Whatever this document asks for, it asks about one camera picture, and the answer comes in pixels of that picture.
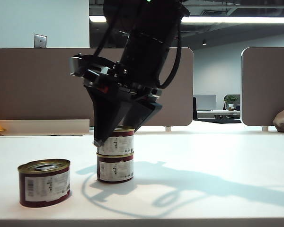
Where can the black ceiling spot lamp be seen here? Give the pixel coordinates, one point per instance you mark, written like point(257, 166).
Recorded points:
point(204, 43)

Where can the black office chair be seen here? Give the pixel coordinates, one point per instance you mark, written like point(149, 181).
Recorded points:
point(194, 108)

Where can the dark red tin can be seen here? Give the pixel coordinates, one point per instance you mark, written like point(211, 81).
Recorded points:
point(120, 142)
point(116, 169)
point(44, 184)

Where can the narrow brown desk divider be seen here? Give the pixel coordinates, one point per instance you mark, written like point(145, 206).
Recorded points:
point(267, 85)

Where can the white desk shelf box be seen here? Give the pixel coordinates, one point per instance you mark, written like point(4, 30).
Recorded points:
point(47, 127)

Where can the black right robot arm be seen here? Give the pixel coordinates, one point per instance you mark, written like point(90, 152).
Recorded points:
point(151, 35)

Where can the wide brown desk divider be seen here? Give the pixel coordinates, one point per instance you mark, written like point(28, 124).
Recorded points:
point(26, 85)

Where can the metal wall switch plate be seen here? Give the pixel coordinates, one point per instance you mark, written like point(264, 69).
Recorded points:
point(40, 41)

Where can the green potted plant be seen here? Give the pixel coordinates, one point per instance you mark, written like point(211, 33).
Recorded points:
point(231, 100)

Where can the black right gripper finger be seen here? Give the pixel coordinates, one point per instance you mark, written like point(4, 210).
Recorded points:
point(142, 112)
point(106, 116)

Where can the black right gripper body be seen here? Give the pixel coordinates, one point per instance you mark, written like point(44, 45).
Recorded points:
point(123, 88)

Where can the white divider foot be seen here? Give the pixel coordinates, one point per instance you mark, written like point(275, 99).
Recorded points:
point(168, 128)
point(264, 128)

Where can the brown cloth bag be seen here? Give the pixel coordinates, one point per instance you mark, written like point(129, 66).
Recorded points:
point(282, 120)

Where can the grey distant desk divider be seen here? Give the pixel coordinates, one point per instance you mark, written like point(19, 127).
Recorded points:
point(205, 102)

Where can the white distant desk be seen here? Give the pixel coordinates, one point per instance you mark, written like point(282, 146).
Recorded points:
point(215, 111)

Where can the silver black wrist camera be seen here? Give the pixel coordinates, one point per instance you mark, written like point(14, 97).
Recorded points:
point(85, 65)

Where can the long ceiling light strip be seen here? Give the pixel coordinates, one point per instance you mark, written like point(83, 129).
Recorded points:
point(227, 20)

